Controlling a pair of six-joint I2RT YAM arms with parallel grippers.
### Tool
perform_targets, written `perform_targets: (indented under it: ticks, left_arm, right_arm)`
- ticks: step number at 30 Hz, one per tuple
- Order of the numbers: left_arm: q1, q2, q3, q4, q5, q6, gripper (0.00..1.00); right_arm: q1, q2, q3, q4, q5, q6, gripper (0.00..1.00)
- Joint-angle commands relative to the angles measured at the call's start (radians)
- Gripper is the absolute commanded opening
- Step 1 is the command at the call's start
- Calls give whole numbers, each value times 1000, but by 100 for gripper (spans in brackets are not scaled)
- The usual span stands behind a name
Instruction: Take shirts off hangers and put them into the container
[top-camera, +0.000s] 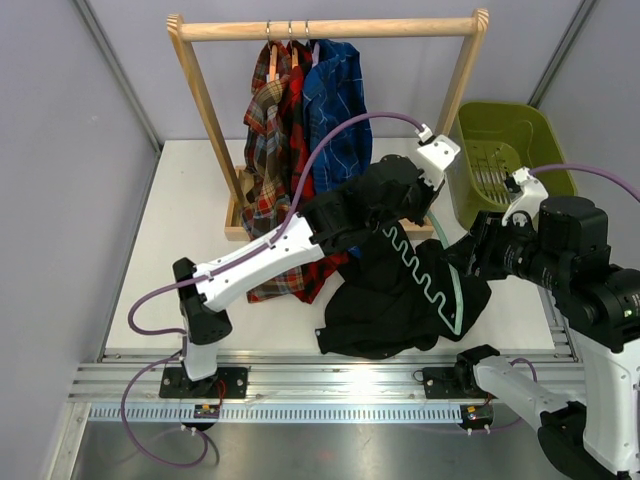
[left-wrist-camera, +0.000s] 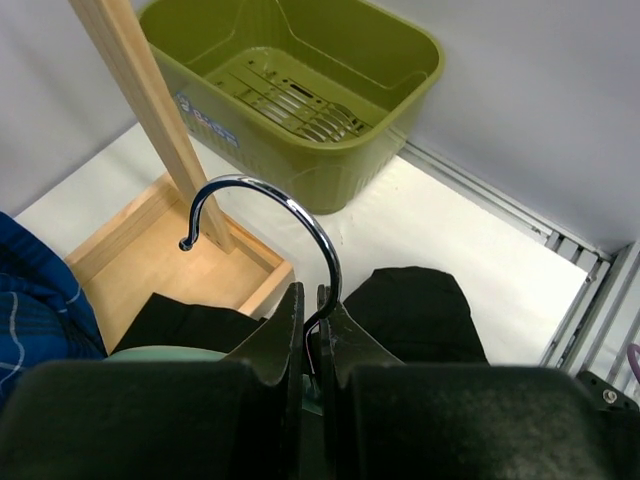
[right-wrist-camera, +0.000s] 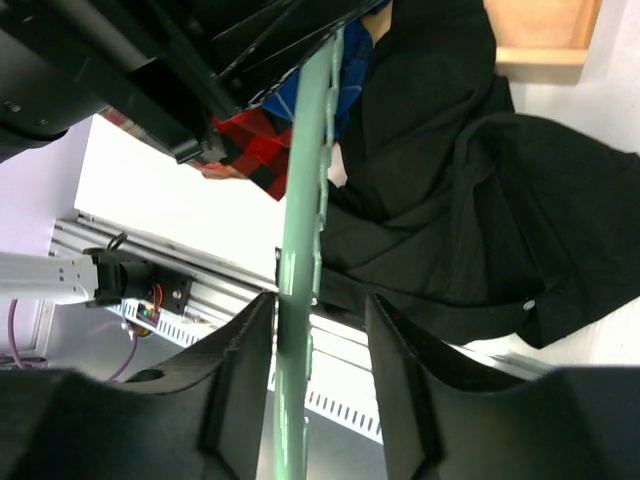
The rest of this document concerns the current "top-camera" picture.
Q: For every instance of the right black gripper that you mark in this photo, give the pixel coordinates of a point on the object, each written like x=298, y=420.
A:
x=479, y=247

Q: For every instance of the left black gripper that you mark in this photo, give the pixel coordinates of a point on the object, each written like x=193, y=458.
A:
x=429, y=193

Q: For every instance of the mint green hanger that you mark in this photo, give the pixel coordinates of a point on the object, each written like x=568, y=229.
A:
x=425, y=281

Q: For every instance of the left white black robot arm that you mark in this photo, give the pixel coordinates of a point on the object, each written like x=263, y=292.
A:
x=392, y=189

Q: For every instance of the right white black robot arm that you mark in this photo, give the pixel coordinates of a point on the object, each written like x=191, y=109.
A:
x=565, y=250

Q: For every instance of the red black plaid shirt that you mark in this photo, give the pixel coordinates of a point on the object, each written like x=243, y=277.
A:
x=313, y=275

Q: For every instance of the brown plaid shirt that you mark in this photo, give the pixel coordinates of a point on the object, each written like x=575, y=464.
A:
x=266, y=150

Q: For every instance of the lilac hanger of blue shirt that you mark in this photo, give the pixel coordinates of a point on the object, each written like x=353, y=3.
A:
x=313, y=45

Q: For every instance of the wooden hanger of red shirt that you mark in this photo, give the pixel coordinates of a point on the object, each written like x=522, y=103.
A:
x=294, y=53

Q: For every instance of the wooden hanger of brown shirt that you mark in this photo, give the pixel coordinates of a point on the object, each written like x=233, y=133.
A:
x=272, y=73

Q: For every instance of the green plastic basket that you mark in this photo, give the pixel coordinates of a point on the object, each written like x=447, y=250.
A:
x=495, y=139

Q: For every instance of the wooden clothes rack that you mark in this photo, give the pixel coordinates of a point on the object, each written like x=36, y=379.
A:
x=183, y=35

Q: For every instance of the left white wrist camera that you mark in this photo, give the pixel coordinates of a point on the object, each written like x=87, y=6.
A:
x=434, y=155

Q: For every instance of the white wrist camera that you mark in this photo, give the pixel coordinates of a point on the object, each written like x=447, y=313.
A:
x=434, y=155
x=526, y=194

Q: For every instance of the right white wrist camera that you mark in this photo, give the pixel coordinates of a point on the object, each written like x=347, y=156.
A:
x=526, y=194

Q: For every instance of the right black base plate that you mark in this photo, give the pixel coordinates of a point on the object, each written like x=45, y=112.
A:
x=452, y=383

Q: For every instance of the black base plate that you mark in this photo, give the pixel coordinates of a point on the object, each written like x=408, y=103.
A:
x=226, y=383
x=452, y=383

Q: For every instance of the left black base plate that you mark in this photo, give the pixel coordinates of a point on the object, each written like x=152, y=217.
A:
x=226, y=383

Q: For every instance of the aluminium mounting rail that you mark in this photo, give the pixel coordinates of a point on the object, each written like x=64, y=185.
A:
x=280, y=389

